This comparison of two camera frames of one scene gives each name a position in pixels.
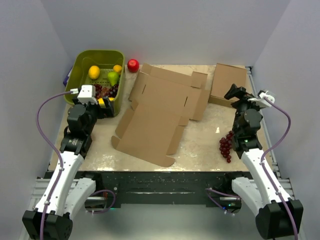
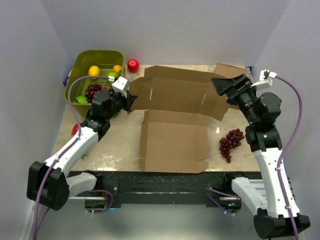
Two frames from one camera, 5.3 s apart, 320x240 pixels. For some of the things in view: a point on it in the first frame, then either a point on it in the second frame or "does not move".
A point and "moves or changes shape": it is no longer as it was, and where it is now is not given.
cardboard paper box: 164,101 moves or changes shape
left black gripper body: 100,113 → 119,102
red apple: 133,65 does not move
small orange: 117,68 does not move
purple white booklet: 65,80 does not move
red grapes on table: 225,145 does not move
